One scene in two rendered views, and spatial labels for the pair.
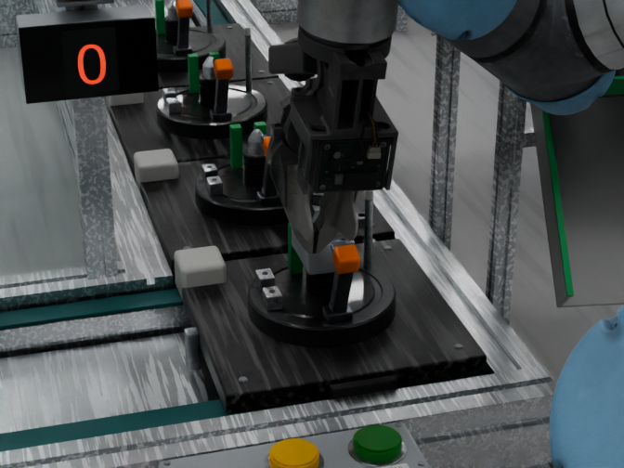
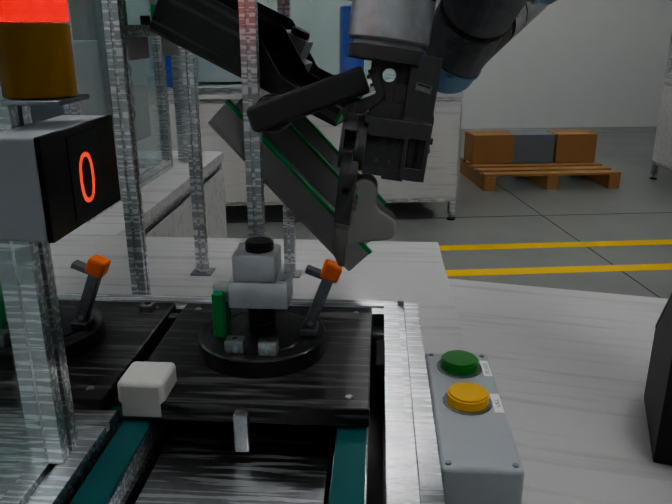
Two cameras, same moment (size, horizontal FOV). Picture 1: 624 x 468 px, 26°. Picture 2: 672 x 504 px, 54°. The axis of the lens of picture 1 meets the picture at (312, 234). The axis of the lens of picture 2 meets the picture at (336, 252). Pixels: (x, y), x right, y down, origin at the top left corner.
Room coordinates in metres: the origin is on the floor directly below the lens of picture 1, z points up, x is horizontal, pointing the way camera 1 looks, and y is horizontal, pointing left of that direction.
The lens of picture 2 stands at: (0.82, 0.59, 1.31)
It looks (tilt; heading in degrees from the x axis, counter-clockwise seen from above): 19 degrees down; 289
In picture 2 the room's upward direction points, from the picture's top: straight up
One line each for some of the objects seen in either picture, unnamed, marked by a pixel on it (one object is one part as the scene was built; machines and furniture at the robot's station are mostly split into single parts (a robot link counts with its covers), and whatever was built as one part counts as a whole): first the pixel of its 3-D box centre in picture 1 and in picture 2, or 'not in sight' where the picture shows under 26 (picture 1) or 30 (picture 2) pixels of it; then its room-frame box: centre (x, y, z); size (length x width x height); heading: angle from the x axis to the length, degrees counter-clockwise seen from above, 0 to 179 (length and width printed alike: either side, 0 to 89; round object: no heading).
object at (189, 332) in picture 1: (192, 349); (242, 430); (1.08, 0.11, 0.95); 0.01 x 0.01 x 0.04; 16
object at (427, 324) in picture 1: (321, 317); (263, 354); (1.11, -0.01, 0.96); 0.24 x 0.24 x 0.02; 16
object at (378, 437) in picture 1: (377, 448); (459, 366); (0.90, -0.05, 0.96); 0.04 x 0.04 x 0.02
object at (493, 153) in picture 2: not in sight; (537, 157); (1.07, -5.65, 0.20); 1.20 x 0.80 x 0.41; 24
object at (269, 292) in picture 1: (272, 298); (268, 346); (1.08, 0.04, 1.00); 0.02 x 0.01 x 0.02; 16
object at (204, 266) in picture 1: (200, 274); (147, 389); (1.18, 0.11, 0.97); 0.05 x 0.05 x 0.04; 16
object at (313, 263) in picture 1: (319, 219); (251, 271); (1.12, -0.01, 1.06); 0.08 x 0.04 x 0.07; 15
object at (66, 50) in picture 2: not in sight; (35, 60); (1.17, 0.21, 1.28); 0.05 x 0.05 x 0.05
